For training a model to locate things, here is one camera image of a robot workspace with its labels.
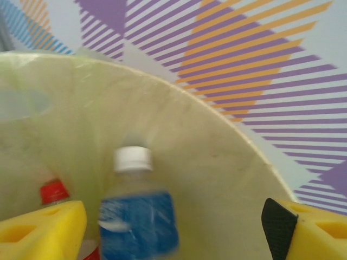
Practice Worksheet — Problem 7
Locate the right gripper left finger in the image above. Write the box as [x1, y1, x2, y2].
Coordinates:
[0, 199, 88, 260]

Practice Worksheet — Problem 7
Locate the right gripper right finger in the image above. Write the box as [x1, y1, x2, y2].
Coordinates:
[261, 197, 347, 260]

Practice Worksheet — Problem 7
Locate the red cap red label bottle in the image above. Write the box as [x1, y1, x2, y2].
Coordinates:
[39, 179, 101, 260]

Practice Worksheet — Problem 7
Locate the blue label bottle white cap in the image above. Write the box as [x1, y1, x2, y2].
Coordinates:
[98, 145, 180, 260]

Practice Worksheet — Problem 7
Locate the pale yellow plastic bin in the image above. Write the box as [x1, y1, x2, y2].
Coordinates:
[0, 50, 300, 260]

